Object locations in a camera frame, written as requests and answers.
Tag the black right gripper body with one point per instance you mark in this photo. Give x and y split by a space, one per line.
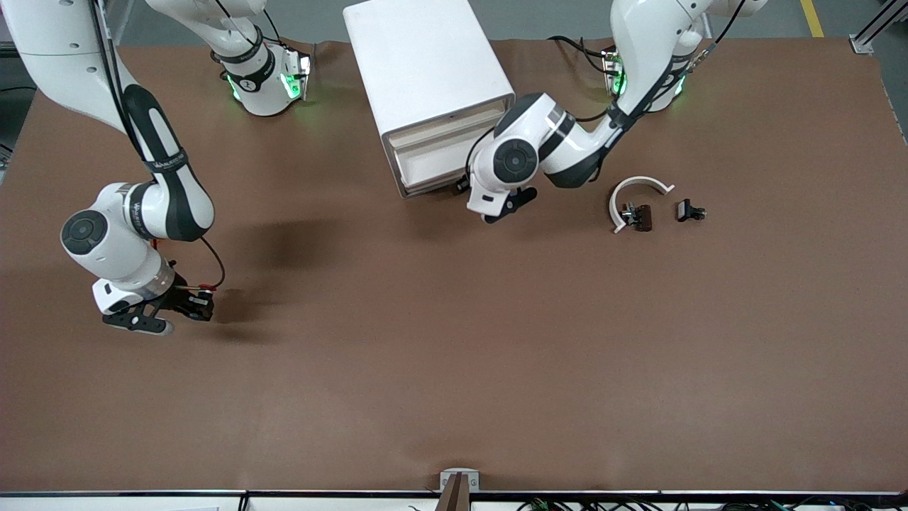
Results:
179 299

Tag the red emergency stop button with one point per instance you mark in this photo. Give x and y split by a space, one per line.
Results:
207 287

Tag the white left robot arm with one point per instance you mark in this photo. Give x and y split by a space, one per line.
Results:
560 142

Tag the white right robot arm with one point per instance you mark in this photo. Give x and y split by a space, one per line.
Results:
170 206

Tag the white plain drawer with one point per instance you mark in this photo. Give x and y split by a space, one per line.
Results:
440 126

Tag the white drawer cabinet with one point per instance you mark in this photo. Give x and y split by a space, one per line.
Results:
418 64

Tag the brown table cover sheet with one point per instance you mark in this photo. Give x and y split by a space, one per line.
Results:
425 355

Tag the white curved plastic part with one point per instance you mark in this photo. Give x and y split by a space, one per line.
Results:
642 182

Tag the brown and metal small part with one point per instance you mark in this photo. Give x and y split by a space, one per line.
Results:
642 217

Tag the black small clip part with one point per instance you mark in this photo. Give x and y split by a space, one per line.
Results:
688 210

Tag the aluminium profile with foot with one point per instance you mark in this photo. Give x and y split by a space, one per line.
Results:
876 28

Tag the white table edge rail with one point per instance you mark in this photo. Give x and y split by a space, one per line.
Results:
142 500

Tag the aluminium frame profile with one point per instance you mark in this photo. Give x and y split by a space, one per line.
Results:
117 21

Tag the grey metal bracket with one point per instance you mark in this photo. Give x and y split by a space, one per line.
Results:
459 474

